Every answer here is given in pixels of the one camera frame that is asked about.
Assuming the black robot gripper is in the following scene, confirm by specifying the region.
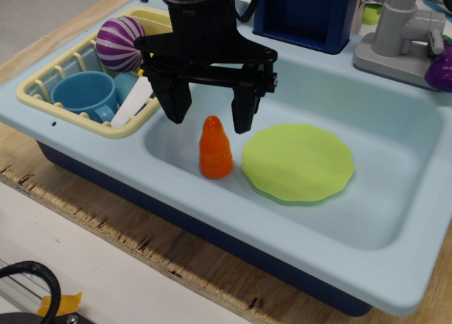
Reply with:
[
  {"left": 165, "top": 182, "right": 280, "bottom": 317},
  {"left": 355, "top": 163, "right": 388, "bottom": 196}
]
[{"left": 134, "top": 22, "right": 278, "bottom": 134}]

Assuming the orange toy carrot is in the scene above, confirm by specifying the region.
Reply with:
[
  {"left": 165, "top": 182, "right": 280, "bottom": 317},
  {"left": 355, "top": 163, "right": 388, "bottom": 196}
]
[{"left": 199, "top": 115, "right": 234, "bottom": 179}]

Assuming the lime green plastic plate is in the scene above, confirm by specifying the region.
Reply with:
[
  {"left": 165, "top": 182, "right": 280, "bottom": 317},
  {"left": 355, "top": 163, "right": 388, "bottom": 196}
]
[{"left": 242, "top": 124, "right": 355, "bottom": 202}]

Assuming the small blue plastic bowl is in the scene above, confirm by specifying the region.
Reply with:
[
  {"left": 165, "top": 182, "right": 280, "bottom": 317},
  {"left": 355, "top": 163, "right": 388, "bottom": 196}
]
[{"left": 114, "top": 73, "right": 140, "bottom": 106}]

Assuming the purple white striped ball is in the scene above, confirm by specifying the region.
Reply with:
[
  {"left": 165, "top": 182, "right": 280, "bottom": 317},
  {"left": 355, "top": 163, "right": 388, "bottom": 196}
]
[{"left": 95, "top": 16, "right": 145, "bottom": 73}]

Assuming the blue plastic cup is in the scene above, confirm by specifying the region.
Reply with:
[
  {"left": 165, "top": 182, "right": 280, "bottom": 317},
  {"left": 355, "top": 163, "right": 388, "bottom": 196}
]
[{"left": 50, "top": 71, "right": 118, "bottom": 123}]

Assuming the cream yellow dish rack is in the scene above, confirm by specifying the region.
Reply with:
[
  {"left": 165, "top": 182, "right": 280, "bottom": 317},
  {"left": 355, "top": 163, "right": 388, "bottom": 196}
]
[{"left": 16, "top": 6, "right": 172, "bottom": 138}]

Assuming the dark blue plastic box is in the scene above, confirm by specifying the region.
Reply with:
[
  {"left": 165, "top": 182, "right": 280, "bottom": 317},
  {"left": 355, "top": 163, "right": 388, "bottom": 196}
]
[{"left": 137, "top": 0, "right": 361, "bottom": 55}]

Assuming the light blue toy sink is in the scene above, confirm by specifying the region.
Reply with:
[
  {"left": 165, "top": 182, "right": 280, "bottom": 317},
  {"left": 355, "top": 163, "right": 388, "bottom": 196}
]
[{"left": 1, "top": 21, "right": 451, "bottom": 318}]

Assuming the green plastic cup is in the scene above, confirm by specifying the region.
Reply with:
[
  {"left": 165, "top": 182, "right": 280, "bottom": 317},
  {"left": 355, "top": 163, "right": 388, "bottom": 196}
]
[{"left": 362, "top": 4, "right": 383, "bottom": 25}]

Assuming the wooden board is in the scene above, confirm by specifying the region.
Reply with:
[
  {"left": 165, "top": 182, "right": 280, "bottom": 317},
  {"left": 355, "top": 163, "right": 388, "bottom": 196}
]
[{"left": 1, "top": 0, "right": 451, "bottom": 323}]

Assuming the grey toy faucet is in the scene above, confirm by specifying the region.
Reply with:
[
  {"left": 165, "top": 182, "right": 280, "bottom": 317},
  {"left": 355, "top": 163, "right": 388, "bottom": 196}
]
[{"left": 353, "top": 0, "right": 446, "bottom": 90}]

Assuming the purple toy eggplant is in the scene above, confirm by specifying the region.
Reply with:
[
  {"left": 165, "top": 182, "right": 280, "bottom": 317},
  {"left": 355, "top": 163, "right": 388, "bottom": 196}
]
[{"left": 424, "top": 35, "right": 451, "bottom": 93}]

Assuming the yellow tape piece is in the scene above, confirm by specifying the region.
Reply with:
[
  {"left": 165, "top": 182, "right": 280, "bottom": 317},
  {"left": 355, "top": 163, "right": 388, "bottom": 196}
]
[{"left": 36, "top": 292, "right": 83, "bottom": 317}]

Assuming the yellow handled white toy knife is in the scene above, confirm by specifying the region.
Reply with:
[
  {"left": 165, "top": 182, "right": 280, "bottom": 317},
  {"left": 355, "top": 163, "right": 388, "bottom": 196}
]
[{"left": 110, "top": 70, "right": 155, "bottom": 127}]

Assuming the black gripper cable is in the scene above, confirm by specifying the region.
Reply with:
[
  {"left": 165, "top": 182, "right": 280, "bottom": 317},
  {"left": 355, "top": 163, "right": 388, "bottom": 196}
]
[{"left": 235, "top": 0, "right": 261, "bottom": 23}]

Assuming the black braided cable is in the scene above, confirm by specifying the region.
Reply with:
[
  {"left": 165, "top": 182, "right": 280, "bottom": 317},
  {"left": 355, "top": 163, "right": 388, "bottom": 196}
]
[{"left": 0, "top": 260, "right": 64, "bottom": 324}]

